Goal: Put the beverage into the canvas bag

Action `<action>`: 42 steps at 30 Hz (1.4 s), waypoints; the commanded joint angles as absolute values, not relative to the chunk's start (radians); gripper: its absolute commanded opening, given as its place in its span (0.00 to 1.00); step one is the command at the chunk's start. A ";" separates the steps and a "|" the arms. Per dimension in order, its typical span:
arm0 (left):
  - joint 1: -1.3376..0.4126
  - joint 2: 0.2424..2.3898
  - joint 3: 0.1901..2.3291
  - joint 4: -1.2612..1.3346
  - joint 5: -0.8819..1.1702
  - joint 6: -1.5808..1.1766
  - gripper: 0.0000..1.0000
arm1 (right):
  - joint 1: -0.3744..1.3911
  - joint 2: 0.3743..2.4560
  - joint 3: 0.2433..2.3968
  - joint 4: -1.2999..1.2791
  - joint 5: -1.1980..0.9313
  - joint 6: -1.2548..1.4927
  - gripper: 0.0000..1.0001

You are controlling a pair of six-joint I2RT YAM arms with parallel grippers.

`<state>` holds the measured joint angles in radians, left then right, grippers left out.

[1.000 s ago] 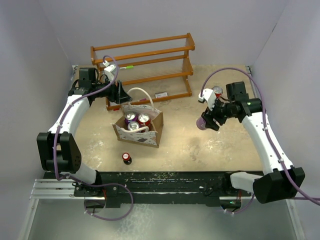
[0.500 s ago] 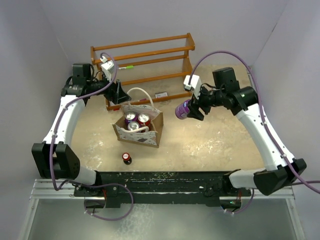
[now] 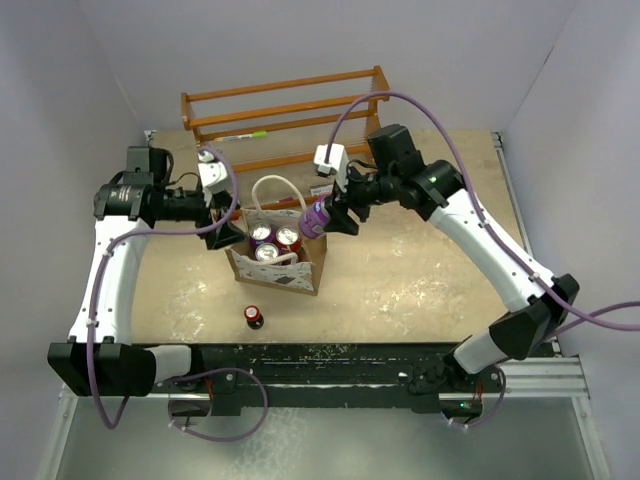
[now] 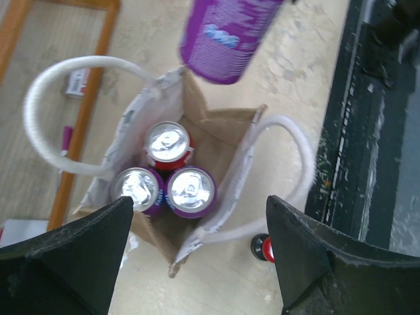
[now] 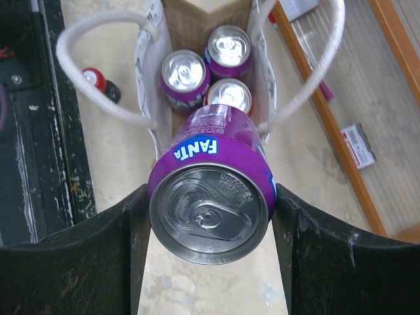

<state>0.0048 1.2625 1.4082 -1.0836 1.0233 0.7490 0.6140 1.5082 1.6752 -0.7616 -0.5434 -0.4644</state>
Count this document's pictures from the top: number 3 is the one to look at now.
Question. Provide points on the purple can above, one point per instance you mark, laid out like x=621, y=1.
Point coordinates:
x=314, y=219
x=260, y=232
x=267, y=253

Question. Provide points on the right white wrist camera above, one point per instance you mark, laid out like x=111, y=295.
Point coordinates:
x=332, y=159

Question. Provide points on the canvas tote bag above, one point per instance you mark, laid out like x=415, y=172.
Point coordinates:
x=303, y=277

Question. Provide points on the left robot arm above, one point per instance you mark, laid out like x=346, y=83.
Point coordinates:
x=98, y=356

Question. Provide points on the orange wooden rack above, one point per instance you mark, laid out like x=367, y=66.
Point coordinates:
x=298, y=115

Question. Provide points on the green-capped marker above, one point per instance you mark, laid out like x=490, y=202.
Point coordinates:
x=244, y=136

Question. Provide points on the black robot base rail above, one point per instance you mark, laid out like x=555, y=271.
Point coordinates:
x=414, y=376

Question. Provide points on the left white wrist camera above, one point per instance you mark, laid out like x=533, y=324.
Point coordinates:
x=213, y=175

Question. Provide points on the small red-capped dark bottle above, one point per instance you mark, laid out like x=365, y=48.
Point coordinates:
x=253, y=317

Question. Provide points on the red cola can front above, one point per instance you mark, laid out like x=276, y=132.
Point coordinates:
x=288, y=240

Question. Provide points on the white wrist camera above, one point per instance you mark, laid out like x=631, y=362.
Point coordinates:
x=332, y=159
x=213, y=175

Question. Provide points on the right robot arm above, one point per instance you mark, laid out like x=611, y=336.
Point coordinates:
x=535, y=298

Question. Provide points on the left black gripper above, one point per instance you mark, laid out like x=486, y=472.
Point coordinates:
x=224, y=235

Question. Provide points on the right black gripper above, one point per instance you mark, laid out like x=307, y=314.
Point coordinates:
x=340, y=218

